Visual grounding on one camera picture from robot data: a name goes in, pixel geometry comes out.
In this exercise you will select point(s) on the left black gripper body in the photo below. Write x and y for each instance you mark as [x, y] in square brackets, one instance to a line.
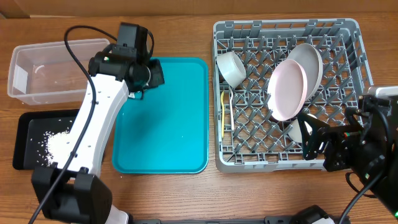
[150, 76]

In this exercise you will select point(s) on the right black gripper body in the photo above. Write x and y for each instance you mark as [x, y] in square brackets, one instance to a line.
[341, 158]

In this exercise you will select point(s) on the cream plastic cup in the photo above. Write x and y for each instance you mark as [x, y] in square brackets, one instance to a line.
[295, 132]

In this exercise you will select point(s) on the white pink-rimmed plate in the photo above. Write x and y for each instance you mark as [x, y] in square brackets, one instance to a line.
[287, 89]

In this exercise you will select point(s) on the grey plate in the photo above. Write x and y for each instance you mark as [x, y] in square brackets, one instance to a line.
[310, 59]

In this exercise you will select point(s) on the yellow plastic spoon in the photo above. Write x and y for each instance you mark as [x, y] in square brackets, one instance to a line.
[222, 114]

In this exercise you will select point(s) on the white plastic fork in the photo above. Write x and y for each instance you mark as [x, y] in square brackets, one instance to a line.
[231, 95]

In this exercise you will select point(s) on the grey bowl of rice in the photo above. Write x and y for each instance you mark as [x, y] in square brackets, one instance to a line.
[231, 68]

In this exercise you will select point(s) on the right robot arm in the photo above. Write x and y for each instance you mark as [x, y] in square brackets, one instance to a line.
[367, 145]

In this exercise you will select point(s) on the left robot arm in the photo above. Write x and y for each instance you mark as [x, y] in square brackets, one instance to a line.
[70, 189]

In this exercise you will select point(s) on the grey dishwasher rack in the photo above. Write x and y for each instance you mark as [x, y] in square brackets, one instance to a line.
[259, 143]

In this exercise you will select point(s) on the teal serving tray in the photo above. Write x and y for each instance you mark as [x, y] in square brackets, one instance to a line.
[166, 131]

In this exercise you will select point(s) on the clear plastic bin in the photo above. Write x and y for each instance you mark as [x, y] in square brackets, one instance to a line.
[41, 74]

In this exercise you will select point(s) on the black plastic tray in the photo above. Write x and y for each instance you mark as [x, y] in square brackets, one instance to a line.
[35, 132]

